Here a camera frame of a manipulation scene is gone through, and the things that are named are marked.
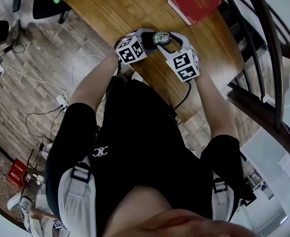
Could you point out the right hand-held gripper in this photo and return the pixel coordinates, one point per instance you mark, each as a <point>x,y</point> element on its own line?
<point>184,65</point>

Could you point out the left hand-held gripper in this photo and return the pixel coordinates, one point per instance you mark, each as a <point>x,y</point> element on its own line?
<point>130,51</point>

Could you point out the person's right forearm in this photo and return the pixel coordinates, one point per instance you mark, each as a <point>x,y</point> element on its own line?
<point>214,107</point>

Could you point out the person's left forearm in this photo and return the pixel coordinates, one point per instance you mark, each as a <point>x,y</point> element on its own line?
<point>93,83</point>

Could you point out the person's left white shoe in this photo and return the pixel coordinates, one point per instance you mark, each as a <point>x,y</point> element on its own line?
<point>136,76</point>

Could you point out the red book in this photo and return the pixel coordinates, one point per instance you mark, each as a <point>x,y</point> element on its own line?
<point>196,1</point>

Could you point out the person's black shirt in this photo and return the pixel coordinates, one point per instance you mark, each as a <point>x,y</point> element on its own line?
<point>139,132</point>

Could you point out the black office chair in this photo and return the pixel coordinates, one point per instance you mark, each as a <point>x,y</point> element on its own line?
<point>46,11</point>

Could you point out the black power adapter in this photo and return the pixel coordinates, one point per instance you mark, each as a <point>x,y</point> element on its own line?
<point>8,49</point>

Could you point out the light grey table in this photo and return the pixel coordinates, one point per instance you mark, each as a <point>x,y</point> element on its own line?
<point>265,162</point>

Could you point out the black device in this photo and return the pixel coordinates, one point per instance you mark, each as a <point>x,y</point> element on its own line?
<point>248,194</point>

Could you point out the person's chin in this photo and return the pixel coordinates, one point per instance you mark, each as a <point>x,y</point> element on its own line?
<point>164,216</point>

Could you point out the red box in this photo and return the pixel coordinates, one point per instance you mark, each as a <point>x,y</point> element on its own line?
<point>16,173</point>

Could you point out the idle hand-held gripper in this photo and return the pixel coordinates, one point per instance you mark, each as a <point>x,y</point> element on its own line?
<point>57,225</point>

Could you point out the grey white device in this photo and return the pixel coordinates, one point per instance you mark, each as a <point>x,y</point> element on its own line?
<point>17,201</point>

